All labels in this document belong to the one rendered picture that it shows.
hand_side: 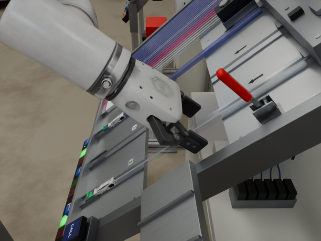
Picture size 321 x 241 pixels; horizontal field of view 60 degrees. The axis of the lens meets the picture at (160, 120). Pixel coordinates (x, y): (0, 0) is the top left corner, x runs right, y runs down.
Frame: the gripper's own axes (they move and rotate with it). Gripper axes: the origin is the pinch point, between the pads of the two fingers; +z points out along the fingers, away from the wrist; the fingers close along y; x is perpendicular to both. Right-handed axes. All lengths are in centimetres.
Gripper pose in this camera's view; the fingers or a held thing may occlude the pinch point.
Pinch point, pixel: (194, 125)
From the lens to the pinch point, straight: 48.1
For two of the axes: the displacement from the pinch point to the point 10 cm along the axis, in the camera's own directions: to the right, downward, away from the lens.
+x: -6.2, 6.1, 5.0
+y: 0.0, -6.3, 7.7
